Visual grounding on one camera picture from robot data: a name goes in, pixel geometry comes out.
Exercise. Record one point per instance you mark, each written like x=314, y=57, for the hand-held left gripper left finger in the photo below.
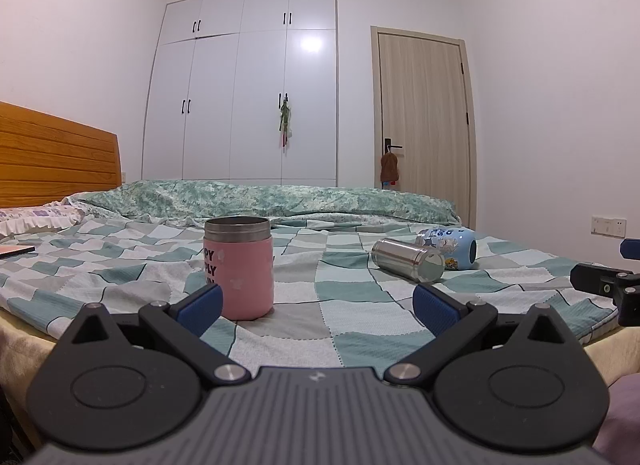
x=199, y=309

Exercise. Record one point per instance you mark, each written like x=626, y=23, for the green hanging ornament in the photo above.
x=285, y=120

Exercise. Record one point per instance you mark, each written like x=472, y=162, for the pink cup with steel rim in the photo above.
x=241, y=272

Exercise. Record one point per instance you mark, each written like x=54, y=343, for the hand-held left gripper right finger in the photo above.
x=436, y=309

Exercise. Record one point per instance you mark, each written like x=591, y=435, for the blue printed cup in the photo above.
x=452, y=245

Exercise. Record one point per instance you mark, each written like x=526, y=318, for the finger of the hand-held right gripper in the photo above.
x=631, y=249
x=602, y=280

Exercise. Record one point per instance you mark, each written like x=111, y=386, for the frilled floral pillow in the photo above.
x=35, y=217

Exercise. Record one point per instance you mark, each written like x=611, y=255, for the green floral duvet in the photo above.
x=260, y=200

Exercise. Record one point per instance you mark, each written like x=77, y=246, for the white wardrobe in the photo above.
x=240, y=95

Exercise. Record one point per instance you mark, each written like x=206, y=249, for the purple cloth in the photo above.
x=622, y=410

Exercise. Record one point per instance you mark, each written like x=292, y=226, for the stainless steel cup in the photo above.
x=405, y=259

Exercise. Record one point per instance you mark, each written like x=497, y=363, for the brown hanging pouch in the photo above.
x=389, y=167

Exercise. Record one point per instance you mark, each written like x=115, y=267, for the wooden headboard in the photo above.
x=55, y=155

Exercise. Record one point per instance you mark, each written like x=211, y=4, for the yellow mattress cover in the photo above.
x=20, y=345

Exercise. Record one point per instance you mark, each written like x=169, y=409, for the white wall socket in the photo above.
x=608, y=226

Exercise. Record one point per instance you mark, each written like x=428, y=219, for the light wooden door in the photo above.
x=425, y=115

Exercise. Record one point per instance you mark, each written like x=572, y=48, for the checkered bed sheet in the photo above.
x=310, y=295

